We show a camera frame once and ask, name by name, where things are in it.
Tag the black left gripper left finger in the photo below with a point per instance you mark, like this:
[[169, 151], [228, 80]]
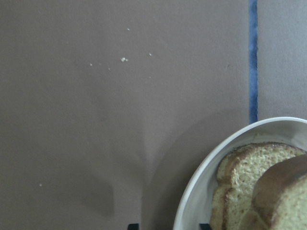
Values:
[[133, 226]]

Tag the bread slice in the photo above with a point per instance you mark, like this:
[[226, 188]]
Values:
[[237, 175], [279, 199]]

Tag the bread slice on plate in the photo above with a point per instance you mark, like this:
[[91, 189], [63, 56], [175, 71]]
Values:
[[237, 175]]

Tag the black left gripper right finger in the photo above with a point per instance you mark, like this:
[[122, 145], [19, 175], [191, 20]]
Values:
[[204, 226]]

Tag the white round plate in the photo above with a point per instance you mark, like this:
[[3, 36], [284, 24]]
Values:
[[195, 206]]

